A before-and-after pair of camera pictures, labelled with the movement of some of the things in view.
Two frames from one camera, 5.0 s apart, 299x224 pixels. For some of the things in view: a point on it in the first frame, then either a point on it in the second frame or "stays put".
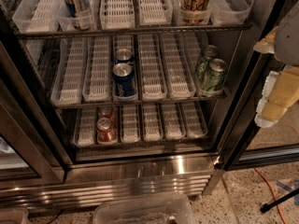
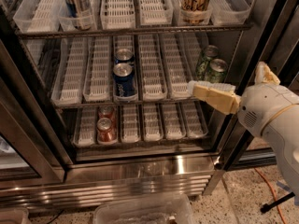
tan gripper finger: x=267 y=44 -> x=264 y=75
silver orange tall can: x=76 y=1 stays put
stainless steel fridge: x=110 y=91 stays put
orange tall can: x=195 y=5 stays put
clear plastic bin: x=148 y=210 stays put
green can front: x=215 y=76 stays put
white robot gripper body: x=288 y=42 -> x=263 y=106
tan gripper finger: x=279 y=92 -> x=220 y=95
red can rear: x=107 y=111 stays put
